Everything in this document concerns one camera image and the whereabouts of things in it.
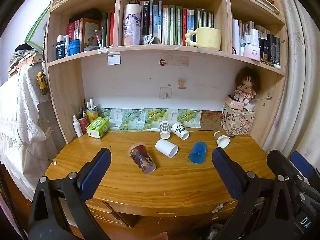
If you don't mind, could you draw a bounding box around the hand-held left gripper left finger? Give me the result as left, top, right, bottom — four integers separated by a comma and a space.
28, 147, 112, 240

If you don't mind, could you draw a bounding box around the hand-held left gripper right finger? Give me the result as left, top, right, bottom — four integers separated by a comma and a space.
212, 147, 298, 240

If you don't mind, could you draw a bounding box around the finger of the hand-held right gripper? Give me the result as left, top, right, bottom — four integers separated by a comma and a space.
290, 151, 320, 188
266, 149, 301, 196

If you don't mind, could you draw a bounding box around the brown and white cup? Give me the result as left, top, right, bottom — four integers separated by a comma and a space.
213, 131, 230, 148

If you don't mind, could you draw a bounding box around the blue plastic cup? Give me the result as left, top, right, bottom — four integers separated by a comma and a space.
188, 141, 208, 164

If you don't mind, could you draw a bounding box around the dark patterned cup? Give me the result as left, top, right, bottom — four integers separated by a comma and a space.
127, 142, 157, 175

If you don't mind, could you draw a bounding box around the panda print paper cup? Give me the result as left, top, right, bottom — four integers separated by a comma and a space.
171, 122, 190, 140

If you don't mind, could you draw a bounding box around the plain white cup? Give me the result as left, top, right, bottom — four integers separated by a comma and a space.
155, 139, 179, 158

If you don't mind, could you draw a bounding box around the checkered paper cup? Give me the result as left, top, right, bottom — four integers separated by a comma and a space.
159, 121, 172, 140

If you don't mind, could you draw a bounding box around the row of upright books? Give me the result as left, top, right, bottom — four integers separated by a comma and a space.
141, 0, 215, 46

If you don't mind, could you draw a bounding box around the green tissue box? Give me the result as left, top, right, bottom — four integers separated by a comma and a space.
86, 117, 110, 139

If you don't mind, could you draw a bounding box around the red pen holder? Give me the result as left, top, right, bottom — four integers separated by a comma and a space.
79, 117, 89, 134

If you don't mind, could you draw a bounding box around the white spray bottle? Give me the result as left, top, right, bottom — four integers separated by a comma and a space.
73, 115, 83, 137

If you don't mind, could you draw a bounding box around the letter print storage box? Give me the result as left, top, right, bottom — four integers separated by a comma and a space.
221, 104, 256, 136

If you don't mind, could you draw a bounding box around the yellow pen box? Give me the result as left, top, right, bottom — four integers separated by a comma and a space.
86, 107, 99, 125

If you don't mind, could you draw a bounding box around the brown cardboard picture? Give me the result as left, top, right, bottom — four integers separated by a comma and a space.
200, 110, 224, 131

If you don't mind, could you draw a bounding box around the pink box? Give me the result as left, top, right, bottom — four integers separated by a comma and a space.
225, 97, 247, 111

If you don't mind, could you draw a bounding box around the wooden desk drawer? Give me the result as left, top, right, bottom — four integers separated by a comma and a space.
84, 197, 238, 228

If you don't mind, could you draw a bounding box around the brown haired doll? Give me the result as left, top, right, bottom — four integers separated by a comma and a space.
234, 66, 261, 104

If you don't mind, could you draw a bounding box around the wooden bookshelf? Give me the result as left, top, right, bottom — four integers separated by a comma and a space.
43, 0, 288, 145

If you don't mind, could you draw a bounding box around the pale floral curtain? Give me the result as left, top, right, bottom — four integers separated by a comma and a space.
262, 0, 320, 162

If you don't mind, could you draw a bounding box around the white lace cloth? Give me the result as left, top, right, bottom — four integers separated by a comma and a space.
0, 64, 56, 144

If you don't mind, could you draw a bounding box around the yellow hanging toy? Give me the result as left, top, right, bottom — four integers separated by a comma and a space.
36, 72, 48, 91

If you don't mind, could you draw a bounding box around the white paper label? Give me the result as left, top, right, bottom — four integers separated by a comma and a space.
107, 52, 121, 66

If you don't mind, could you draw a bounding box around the pink and white jar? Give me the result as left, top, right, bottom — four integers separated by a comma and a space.
242, 44, 262, 62

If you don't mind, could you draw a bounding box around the row of black bottles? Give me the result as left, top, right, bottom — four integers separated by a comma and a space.
260, 33, 282, 65

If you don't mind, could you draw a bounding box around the blue jar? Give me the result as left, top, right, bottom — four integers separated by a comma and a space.
68, 39, 81, 56

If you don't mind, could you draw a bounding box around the black bottle white cap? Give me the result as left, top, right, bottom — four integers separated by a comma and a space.
55, 34, 66, 60

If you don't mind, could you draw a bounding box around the small white bottle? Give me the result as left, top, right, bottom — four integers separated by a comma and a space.
63, 35, 71, 57

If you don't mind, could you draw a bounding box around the pile of old books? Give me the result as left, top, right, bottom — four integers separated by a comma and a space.
8, 43, 46, 78

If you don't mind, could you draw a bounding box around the tall white bottle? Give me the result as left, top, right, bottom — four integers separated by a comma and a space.
231, 18, 241, 55

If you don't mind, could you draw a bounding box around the yellow ceramic mug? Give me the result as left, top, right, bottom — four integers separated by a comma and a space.
184, 27, 222, 51

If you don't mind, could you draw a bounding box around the row of red books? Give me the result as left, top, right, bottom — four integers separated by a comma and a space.
66, 9, 116, 49

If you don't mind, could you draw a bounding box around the floral print tube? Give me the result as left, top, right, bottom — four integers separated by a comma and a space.
122, 3, 141, 46

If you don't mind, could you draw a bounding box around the green framed board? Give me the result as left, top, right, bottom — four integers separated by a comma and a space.
24, 3, 51, 53

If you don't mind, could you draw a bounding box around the clear wall hook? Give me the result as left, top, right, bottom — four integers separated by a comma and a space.
160, 87, 173, 100

